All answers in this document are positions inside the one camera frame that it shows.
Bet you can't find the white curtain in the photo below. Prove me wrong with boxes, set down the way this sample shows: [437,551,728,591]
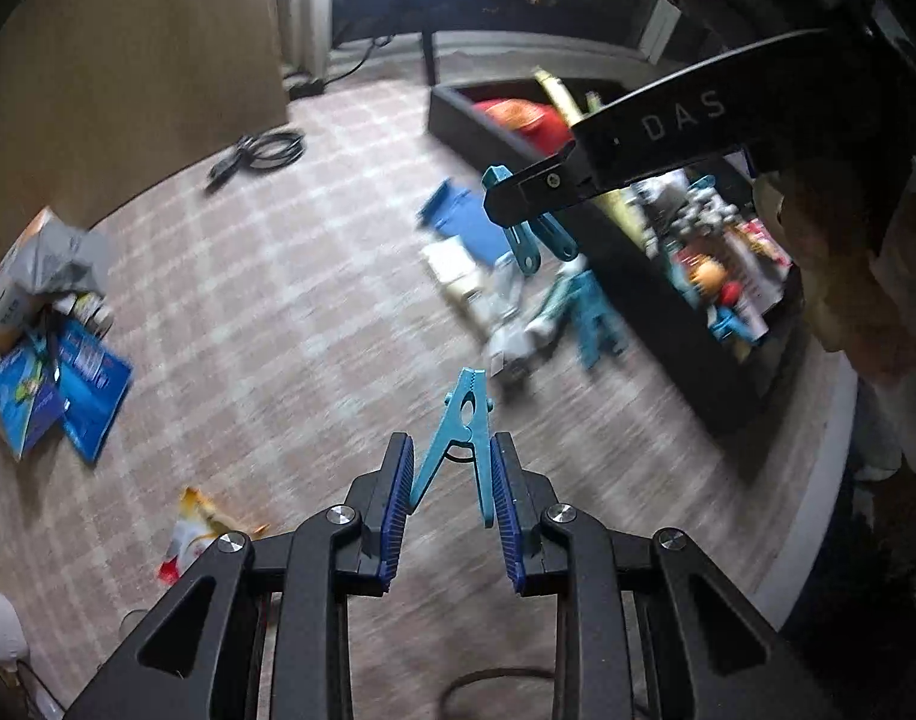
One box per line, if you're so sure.
[274,0,331,76]

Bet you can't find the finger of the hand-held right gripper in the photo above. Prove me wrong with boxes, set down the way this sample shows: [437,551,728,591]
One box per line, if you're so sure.
[483,150,600,227]

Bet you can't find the brown cardboard board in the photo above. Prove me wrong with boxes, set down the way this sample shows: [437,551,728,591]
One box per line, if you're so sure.
[0,0,290,271]

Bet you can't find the blue box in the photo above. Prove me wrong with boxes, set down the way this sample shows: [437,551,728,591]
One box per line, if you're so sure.
[417,178,515,263]

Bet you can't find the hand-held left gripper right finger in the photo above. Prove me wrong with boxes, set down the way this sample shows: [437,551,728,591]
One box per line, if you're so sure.
[492,431,842,720]

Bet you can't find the teal clothespin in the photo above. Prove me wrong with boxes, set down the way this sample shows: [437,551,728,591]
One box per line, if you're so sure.
[479,163,579,275]
[411,366,496,530]
[567,270,628,370]

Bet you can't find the white wall box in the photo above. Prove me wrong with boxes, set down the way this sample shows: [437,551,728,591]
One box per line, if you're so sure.
[642,0,680,65]

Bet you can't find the long yellow packet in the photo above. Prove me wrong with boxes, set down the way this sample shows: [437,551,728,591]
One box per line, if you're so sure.
[533,69,654,248]

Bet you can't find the orange snack packet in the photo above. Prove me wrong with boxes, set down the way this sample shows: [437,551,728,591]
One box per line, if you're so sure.
[156,486,268,586]

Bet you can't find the silver bead string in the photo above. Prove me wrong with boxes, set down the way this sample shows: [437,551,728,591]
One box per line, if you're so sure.
[653,176,737,241]

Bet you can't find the small white bottles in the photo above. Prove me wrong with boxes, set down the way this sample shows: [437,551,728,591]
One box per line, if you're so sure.
[68,292,115,335]

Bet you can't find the coiled black cable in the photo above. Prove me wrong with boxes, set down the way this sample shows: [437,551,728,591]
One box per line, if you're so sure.
[206,131,307,192]

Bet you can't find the dark cable loop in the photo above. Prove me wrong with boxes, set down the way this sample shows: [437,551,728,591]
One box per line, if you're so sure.
[439,667,556,720]

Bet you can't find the grey plastic bag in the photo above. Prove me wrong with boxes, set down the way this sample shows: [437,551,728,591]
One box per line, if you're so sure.
[0,206,114,301]

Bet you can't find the blue printed packet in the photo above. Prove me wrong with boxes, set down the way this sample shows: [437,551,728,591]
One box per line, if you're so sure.
[0,349,61,462]
[53,319,135,464]

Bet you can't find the person's right hand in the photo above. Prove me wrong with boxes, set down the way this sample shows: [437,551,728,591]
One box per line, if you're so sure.
[754,165,916,383]

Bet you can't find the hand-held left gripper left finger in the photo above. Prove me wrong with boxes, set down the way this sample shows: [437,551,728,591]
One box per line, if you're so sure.
[68,431,415,720]

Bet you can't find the green and white tube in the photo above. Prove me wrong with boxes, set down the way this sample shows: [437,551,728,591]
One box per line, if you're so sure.
[522,262,586,342]

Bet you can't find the red fabric pouch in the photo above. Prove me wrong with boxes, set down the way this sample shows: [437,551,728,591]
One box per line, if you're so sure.
[477,99,575,158]

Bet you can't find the small white box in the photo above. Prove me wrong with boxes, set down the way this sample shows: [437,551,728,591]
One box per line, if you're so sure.
[420,236,478,290]

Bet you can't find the black rectangular container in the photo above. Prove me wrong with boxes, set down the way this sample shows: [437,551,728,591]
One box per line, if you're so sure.
[428,77,808,440]

